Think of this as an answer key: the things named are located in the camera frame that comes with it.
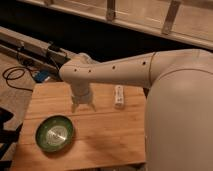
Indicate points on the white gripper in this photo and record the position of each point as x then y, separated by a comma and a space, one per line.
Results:
81, 94

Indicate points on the small white bottle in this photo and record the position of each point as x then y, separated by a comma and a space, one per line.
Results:
119, 96

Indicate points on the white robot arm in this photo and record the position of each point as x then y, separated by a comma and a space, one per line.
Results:
179, 106

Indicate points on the green ceramic bowl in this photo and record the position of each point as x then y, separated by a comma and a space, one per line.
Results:
54, 133

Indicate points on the wooden board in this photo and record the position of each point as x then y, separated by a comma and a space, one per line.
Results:
104, 136

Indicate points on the blue power adapter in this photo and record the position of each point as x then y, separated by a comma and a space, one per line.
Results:
41, 76

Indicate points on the black object at left edge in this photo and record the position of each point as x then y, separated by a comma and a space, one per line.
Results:
7, 137

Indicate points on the black clamp on rail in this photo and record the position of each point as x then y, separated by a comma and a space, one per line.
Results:
54, 48

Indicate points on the metal rail beam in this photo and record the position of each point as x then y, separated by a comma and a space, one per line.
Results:
33, 46

